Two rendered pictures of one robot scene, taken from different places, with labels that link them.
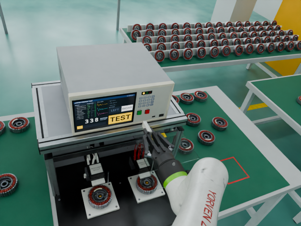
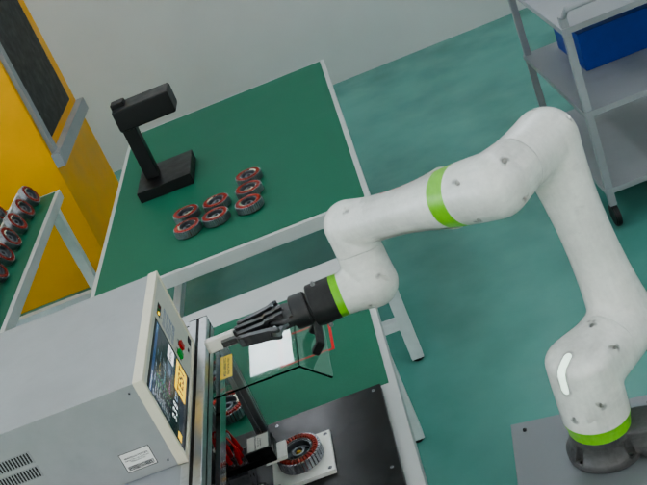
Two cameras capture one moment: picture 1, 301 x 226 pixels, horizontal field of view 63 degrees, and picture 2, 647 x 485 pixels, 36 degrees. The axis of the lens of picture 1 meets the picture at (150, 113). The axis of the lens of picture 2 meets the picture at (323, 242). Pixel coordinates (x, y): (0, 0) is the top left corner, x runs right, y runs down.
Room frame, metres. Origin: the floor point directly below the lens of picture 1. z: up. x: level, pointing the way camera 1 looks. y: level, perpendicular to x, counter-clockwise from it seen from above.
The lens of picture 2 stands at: (-0.55, 1.37, 2.18)
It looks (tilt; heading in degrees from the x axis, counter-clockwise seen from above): 26 degrees down; 305
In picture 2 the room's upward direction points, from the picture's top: 23 degrees counter-clockwise
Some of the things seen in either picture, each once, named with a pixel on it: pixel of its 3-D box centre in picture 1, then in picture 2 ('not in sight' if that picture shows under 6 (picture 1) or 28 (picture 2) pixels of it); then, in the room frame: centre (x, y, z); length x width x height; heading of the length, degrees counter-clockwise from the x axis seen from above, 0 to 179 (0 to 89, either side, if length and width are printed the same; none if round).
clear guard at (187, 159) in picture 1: (164, 150); (257, 363); (0.76, -0.09, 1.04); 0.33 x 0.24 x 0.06; 30
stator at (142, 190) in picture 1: (146, 183); (299, 453); (0.72, -0.05, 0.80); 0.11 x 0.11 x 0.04
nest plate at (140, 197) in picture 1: (146, 185); (302, 461); (0.72, -0.05, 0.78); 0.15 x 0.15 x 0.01; 30
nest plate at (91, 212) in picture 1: (100, 199); not in sight; (0.60, 0.16, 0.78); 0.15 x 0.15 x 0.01; 30
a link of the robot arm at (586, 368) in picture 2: not in sight; (590, 380); (0.00, -0.06, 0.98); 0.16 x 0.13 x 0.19; 72
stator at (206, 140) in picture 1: (206, 137); not in sight; (1.17, -0.39, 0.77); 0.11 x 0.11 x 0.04
